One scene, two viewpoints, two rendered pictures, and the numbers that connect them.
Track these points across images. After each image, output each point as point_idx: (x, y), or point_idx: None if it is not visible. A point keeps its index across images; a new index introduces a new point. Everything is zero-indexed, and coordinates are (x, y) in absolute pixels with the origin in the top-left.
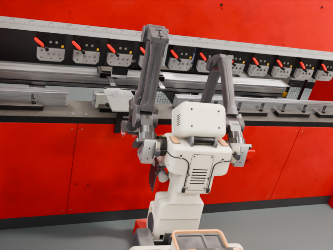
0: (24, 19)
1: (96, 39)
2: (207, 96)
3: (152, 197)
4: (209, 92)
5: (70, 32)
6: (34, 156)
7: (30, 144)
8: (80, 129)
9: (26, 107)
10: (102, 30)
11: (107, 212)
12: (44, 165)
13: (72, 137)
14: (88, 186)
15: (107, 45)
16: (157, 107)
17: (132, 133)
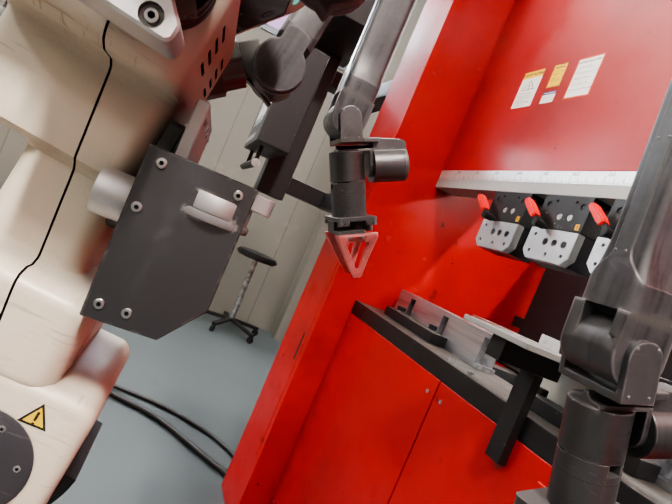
0: (489, 171)
1: (582, 201)
2: (653, 143)
3: None
4: (666, 112)
5: (541, 190)
6: (361, 427)
7: (371, 392)
8: (437, 402)
9: (415, 326)
10: (603, 178)
11: None
12: (360, 462)
13: (419, 415)
14: None
15: (589, 204)
16: (298, 27)
17: (330, 224)
